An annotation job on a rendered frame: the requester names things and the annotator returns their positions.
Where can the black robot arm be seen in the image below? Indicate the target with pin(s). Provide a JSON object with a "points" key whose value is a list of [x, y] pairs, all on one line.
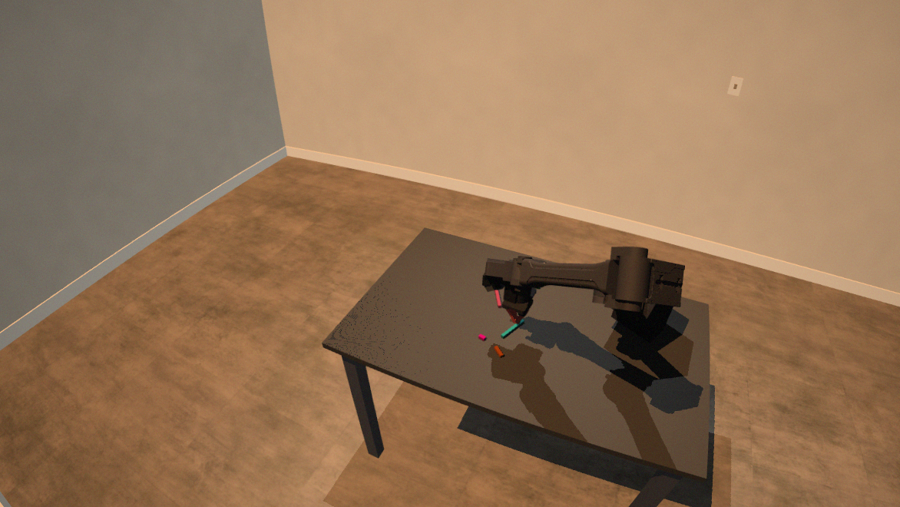
{"points": [[628, 275]]}

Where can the turquoise green rod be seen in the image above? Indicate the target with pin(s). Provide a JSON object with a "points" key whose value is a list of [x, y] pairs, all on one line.
{"points": [[511, 329]]}

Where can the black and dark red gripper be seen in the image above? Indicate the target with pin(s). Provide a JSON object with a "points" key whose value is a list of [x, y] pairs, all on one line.
{"points": [[522, 305]]}

